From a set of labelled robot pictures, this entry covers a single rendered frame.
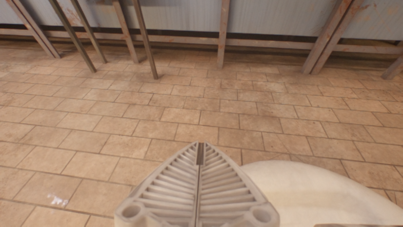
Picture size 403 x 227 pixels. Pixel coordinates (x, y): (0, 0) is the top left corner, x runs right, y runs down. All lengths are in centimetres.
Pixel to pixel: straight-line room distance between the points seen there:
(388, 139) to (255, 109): 73
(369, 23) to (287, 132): 97
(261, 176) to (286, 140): 57
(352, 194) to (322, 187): 6
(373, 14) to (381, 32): 17
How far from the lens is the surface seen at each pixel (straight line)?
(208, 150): 17
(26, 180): 114
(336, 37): 149
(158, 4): 135
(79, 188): 96
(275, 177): 46
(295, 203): 51
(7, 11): 224
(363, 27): 162
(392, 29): 174
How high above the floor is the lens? 76
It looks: 45 degrees down
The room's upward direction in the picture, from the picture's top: straight up
